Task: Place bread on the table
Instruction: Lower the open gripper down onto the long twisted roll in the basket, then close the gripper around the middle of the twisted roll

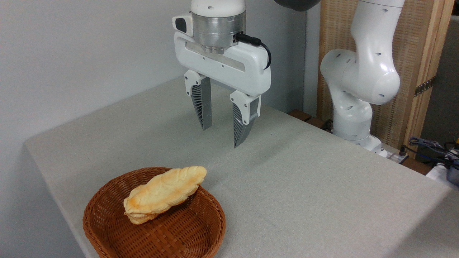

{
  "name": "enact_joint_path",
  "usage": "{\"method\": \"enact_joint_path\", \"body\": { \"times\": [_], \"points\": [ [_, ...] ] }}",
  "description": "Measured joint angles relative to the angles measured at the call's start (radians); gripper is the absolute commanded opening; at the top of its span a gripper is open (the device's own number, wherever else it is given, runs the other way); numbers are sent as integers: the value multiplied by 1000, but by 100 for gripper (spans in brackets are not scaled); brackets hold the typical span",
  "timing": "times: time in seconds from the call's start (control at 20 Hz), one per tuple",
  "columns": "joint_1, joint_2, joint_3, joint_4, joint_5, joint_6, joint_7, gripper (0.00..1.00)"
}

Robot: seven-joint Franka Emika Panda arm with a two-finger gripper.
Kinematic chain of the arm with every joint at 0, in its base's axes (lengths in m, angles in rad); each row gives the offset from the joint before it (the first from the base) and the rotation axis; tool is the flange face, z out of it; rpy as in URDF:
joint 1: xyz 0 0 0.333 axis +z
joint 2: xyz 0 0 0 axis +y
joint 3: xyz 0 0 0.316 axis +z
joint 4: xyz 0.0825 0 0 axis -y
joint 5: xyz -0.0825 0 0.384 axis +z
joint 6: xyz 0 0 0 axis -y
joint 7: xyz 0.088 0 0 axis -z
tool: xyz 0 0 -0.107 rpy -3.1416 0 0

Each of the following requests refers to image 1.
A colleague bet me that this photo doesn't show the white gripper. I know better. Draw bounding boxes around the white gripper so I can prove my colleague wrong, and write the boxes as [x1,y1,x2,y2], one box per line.
[174,32,271,148]

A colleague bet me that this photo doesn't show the blue grey cable bundle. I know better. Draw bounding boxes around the blue grey cable bundle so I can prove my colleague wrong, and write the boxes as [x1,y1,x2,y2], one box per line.
[408,137,459,169]

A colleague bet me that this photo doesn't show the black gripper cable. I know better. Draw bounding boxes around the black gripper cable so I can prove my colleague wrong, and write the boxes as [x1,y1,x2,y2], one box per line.
[235,33,272,70]

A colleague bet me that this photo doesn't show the brass screen hinge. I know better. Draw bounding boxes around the brass screen hinge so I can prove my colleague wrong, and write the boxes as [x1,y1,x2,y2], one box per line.
[414,76,437,97]

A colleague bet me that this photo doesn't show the white blue box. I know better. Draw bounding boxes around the white blue box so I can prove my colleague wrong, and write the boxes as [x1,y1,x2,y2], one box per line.
[426,158,459,190]

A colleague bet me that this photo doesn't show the brown woven wicker basket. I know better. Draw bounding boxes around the brown woven wicker basket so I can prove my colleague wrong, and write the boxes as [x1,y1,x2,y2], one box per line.
[82,167,227,258]

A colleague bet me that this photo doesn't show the golden braided bread loaf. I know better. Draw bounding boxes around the golden braided bread loaf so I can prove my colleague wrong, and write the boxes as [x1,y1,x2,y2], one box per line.
[123,166,208,225]

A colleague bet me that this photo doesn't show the white power strip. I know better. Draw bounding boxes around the white power strip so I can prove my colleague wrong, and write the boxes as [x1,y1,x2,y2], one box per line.
[379,144,410,164]

